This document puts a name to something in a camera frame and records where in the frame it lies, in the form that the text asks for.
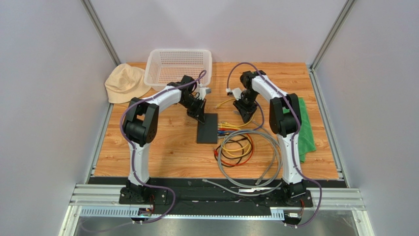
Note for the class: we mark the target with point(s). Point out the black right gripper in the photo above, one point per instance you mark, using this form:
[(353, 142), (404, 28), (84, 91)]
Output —
[(246, 105)]

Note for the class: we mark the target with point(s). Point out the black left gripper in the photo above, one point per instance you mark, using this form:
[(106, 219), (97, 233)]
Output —
[(199, 113)]

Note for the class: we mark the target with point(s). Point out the black network switch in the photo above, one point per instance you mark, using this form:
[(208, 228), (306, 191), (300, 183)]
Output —
[(207, 133)]

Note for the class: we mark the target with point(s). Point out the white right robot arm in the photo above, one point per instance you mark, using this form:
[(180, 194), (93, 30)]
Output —
[(284, 121)]

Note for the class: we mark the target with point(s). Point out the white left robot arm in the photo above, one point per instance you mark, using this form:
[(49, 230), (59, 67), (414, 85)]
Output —
[(139, 124)]

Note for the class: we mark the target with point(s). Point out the white perforated plastic basket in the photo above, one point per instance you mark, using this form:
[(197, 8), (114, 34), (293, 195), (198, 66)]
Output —
[(170, 65)]

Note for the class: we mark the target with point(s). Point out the green cloth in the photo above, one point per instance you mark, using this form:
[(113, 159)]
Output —
[(306, 137)]

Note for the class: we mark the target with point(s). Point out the cream bucket hat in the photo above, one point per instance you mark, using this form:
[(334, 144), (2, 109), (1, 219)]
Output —
[(124, 83)]

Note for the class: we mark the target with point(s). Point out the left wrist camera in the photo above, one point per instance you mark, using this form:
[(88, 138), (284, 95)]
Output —
[(202, 92)]

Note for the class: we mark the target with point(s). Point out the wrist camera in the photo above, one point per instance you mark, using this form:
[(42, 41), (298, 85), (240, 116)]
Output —
[(202, 92), (236, 93)]

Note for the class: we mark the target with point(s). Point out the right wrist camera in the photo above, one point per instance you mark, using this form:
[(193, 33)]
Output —
[(236, 93)]

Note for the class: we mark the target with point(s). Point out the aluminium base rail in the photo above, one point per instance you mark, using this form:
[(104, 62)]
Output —
[(208, 202)]

